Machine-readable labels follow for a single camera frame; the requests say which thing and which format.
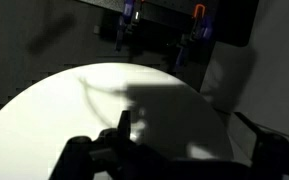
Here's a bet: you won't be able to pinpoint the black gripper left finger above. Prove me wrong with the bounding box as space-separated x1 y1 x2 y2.
49 109 158 180

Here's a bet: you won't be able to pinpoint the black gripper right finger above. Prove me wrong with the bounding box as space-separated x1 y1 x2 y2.
233 111 289 180

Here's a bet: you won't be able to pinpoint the blue bar clamp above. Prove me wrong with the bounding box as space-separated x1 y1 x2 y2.
114 0 142 53

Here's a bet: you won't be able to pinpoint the black mounting board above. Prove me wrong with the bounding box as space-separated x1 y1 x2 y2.
78 0 262 48

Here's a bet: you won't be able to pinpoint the blue clamp with orange handle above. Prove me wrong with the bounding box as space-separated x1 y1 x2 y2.
174 3 215 73

